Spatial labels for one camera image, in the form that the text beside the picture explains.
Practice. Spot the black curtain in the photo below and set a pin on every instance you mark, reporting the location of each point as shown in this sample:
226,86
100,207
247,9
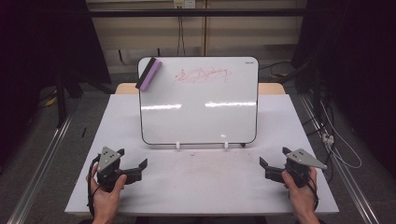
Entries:
358,62
37,46

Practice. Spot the black whiteboard stand foot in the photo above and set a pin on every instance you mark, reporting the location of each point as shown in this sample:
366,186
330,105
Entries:
243,145

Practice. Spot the small black floor object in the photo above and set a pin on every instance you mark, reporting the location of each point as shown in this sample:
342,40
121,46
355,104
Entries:
83,132

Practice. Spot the black metal stand leg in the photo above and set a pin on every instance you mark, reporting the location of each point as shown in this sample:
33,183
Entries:
61,102

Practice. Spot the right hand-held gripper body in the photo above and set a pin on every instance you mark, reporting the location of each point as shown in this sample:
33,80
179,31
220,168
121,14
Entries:
299,168

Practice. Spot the purple and black board eraser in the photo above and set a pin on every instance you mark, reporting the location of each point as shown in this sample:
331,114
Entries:
151,75

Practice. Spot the white wall socket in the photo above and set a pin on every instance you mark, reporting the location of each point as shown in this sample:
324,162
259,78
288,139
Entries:
184,3

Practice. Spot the black horizontal bar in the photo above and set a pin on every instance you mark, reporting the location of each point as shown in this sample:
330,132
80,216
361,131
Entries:
193,12

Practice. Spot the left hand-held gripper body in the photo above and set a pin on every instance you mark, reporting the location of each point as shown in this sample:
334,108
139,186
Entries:
107,161

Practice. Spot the white whiteboard foot clip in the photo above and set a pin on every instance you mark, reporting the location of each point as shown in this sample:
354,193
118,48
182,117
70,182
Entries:
177,146
226,145

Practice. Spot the person's right hand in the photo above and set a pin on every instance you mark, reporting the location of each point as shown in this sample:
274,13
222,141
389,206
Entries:
299,196

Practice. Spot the white whiteboard with black rim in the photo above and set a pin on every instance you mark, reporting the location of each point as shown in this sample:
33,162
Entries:
199,121

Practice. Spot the light wooden table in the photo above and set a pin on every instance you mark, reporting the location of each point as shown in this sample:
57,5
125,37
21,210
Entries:
126,89

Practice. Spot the person's left hand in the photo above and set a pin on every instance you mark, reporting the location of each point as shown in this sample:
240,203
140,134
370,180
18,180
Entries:
107,199

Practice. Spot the metal floor rail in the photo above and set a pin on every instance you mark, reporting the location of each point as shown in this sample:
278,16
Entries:
351,184
40,169

